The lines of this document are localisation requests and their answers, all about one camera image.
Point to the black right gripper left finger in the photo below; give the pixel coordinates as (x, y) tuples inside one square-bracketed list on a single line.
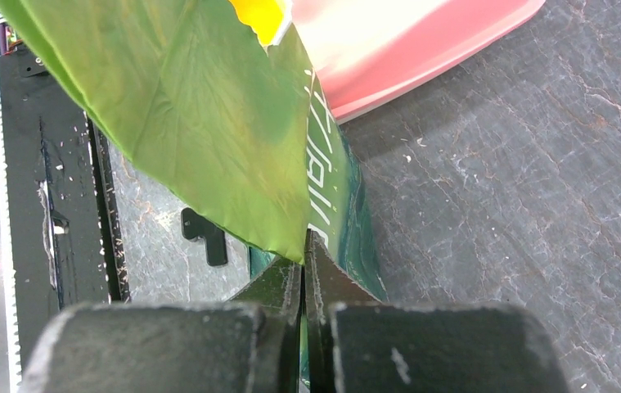
[(249, 343)]

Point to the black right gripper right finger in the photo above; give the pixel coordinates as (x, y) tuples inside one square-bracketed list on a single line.
[(357, 343)]

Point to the black bag clip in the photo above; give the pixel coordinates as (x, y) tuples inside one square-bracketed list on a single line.
[(196, 227)]

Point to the green cat litter bag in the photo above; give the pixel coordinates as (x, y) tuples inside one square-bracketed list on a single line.
[(236, 127)]

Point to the yellow plastic scoop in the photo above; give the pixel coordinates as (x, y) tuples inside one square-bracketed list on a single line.
[(269, 19)]

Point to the pink plastic litter box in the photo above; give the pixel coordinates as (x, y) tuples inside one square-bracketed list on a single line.
[(367, 53)]

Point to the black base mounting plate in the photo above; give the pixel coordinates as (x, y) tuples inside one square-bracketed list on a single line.
[(64, 226)]

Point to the white slotted cable duct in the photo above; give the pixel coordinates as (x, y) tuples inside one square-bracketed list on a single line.
[(8, 271)]

